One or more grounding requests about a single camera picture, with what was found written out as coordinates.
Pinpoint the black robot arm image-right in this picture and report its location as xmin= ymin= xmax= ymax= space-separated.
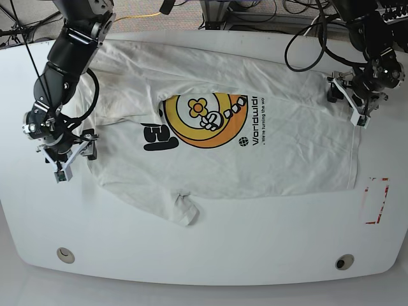
xmin=297 ymin=1 xmax=407 ymax=126

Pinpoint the table cable grommet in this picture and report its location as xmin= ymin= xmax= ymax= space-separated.
xmin=57 ymin=247 xmax=75 ymax=264
xmin=335 ymin=254 xmax=354 ymax=271

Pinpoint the white power strip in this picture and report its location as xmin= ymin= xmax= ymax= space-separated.
xmin=381 ymin=10 xmax=407 ymax=25

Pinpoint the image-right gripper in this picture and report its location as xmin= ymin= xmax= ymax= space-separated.
xmin=327 ymin=76 xmax=388 ymax=117

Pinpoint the image-left white wrist camera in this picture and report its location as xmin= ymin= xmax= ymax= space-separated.
xmin=50 ymin=138 xmax=89 ymax=183

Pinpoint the left table cable grommet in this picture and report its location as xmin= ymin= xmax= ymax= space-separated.
xmin=57 ymin=247 xmax=75 ymax=264

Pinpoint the black robot arm image-left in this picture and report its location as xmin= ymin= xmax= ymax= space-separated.
xmin=24 ymin=0 xmax=115 ymax=163

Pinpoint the aluminium frame stand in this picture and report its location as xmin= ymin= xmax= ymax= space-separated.
xmin=199 ymin=1 xmax=231 ymax=30

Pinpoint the right table cable grommet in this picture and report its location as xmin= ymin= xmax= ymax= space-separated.
xmin=335 ymin=254 xmax=354 ymax=271

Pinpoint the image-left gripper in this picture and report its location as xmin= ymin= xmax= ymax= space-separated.
xmin=36 ymin=129 xmax=98 ymax=164

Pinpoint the white printed T-shirt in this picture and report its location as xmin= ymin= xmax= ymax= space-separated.
xmin=84 ymin=40 xmax=360 ymax=226

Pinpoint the red tape rectangle marking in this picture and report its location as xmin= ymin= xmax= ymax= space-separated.
xmin=361 ymin=177 xmax=390 ymax=224

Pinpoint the yellow cable on floor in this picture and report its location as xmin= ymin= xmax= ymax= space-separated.
xmin=114 ymin=11 xmax=160 ymax=22

